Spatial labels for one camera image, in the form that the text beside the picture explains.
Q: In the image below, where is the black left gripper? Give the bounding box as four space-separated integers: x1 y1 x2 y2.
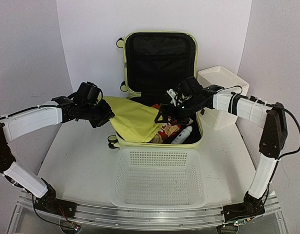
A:
80 98 114 128

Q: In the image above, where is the yellow cloth garment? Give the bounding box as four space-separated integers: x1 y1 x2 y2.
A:
103 96 163 143

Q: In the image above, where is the pale green hard-shell suitcase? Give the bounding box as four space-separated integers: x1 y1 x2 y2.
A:
107 31 204 149

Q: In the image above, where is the white perforated plastic basket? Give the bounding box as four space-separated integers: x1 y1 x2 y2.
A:
111 147 207 210

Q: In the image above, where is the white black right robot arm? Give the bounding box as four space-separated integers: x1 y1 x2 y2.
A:
154 85 300 225

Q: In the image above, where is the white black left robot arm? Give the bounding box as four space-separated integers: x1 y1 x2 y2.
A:
0 96 115 213

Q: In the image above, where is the red printed t-shirt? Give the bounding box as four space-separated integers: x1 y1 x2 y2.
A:
149 104 182 143

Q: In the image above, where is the white deodorant spray bottle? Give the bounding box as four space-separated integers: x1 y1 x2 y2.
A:
171 126 193 144

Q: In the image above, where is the white three-drawer storage cabinet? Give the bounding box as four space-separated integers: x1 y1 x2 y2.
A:
197 64 250 131

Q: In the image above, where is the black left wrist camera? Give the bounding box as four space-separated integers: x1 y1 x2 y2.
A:
73 82 103 106

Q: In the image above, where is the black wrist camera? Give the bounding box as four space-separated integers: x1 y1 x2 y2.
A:
166 77 203 106
73 82 103 106

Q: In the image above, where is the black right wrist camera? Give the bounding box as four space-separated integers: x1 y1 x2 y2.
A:
166 77 203 106

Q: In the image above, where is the aluminium front mounting rail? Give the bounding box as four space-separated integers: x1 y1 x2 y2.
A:
6 192 288 234

